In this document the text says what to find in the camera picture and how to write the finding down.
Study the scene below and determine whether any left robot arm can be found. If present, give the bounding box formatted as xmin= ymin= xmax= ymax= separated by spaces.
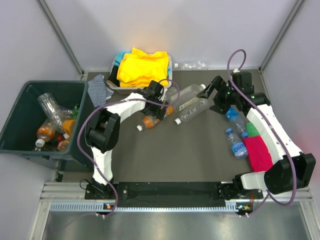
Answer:
xmin=85 ymin=80 xmax=168 ymax=199

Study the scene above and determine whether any magenta cloth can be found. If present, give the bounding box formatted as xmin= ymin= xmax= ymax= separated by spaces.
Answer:
xmin=242 ymin=136 xmax=273 ymax=172

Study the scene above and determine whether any blue striped cloth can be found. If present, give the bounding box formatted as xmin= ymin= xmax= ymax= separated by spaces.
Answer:
xmin=87 ymin=74 xmax=114 ymax=108

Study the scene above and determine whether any small orange bottle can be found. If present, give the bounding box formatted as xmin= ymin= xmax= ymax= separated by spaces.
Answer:
xmin=62 ymin=119 xmax=76 ymax=136

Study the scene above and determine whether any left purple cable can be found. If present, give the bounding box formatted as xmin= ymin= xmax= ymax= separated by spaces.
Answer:
xmin=77 ymin=79 xmax=180 ymax=218

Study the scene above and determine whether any dark green plastic bin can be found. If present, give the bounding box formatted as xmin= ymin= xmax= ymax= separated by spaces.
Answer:
xmin=0 ymin=80 xmax=94 ymax=170

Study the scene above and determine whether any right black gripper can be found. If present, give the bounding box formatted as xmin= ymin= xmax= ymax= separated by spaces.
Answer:
xmin=197 ymin=76 xmax=240 ymax=115

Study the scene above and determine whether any grey cable duct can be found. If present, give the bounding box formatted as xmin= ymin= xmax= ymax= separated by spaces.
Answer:
xmin=50 ymin=201 xmax=239 ymax=213

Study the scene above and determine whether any blue cap bottle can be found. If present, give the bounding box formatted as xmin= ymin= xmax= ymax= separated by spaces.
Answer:
xmin=225 ymin=106 xmax=249 ymax=138

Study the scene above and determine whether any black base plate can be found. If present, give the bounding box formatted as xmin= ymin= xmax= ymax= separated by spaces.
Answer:
xmin=85 ymin=181 xmax=263 ymax=201

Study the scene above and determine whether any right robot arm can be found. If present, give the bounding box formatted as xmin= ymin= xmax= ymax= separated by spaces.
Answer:
xmin=197 ymin=71 xmax=316 ymax=198

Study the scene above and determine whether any teal cloth in basket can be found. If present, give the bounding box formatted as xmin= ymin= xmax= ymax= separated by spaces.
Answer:
xmin=112 ymin=51 xmax=131 ymax=67

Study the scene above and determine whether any white plastic basket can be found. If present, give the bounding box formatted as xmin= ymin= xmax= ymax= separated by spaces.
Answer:
xmin=106 ymin=55 xmax=173 ymax=95

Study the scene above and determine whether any green cloth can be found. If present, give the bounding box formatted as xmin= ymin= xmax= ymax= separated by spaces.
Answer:
xmin=245 ymin=122 xmax=260 ymax=138

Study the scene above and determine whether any red cap crushed bottle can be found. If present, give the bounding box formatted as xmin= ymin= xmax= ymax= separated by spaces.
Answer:
xmin=56 ymin=135 xmax=71 ymax=152

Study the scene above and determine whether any yellow cloth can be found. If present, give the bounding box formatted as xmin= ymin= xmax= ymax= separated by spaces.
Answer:
xmin=116 ymin=48 xmax=169 ymax=88

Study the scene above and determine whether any large clear bottle with label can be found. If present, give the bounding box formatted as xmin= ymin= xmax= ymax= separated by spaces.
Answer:
xmin=169 ymin=84 xmax=206 ymax=112

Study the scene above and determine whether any crushed green bottle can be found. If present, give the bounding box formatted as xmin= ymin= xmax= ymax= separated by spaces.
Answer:
xmin=70 ymin=104 xmax=80 ymax=120

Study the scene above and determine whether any orange bottle with white label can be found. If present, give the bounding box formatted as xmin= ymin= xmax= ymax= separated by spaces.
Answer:
xmin=35 ymin=119 xmax=56 ymax=148

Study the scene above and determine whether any orange bottle tall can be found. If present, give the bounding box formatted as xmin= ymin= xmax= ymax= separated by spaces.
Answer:
xmin=136 ymin=106 xmax=174 ymax=132

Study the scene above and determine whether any clear ribbed bottle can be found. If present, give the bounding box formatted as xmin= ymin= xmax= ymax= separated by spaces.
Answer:
xmin=174 ymin=98 xmax=210 ymax=125

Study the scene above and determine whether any blue label bottle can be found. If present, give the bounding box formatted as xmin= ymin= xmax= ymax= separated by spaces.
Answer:
xmin=225 ymin=128 xmax=248 ymax=159

